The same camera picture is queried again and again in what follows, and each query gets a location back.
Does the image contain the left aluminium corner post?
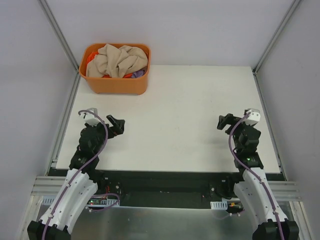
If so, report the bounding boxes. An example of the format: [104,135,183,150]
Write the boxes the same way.
[38,0,79,73]

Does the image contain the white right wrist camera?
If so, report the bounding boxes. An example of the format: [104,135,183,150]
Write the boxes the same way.
[244,108,261,126]

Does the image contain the aluminium front frame rail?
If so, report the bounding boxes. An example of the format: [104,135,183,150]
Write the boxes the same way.
[31,176,302,202]

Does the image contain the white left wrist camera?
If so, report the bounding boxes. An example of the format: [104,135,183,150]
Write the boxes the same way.
[78,107,100,127]

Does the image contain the right grey cable duct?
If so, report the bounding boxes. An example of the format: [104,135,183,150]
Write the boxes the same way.
[210,200,228,211]

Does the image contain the grey cable duct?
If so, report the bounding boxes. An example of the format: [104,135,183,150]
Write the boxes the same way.
[41,196,120,208]
[210,200,228,211]

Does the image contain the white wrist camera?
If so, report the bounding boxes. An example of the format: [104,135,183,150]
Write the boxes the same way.
[78,107,100,127]
[244,108,261,126]

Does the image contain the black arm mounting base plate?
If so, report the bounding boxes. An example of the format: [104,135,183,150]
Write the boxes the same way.
[96,170,243,209]

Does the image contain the aluminium corner post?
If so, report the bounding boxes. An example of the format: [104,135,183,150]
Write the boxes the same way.
[38,0,79,73]
[252,0,303,76]

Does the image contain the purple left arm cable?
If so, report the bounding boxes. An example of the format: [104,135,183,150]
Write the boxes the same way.
[41,109,120,240]

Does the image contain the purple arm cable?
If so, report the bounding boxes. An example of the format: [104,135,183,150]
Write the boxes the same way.
[41,109,120,240]
[212,111,287,240]

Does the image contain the right aluminium corner post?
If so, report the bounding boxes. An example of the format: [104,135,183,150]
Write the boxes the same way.
[252,0,303,76]

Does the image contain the left grey cable duct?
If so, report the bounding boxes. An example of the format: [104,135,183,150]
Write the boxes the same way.
[41,196,120,208]

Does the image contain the orange t shirt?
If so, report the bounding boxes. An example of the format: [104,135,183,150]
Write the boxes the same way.
[86,51,99,65]

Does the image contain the beige t shirt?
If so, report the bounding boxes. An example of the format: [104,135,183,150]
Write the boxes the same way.
[86,43,148,78]

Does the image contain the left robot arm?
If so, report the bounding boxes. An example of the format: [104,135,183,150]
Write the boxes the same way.
[27,109,125,240]

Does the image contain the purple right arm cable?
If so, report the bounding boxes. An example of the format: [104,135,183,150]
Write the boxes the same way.
[212,111,287,240]

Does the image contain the lavender t shirt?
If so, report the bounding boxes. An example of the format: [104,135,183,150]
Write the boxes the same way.
[131,69,146,79]

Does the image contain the orange plastic laundry basket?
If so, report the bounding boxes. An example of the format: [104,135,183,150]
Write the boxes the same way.
[78,43,151,95]

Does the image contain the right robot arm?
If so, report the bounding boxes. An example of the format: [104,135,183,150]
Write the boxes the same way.
[217,108,300,240]

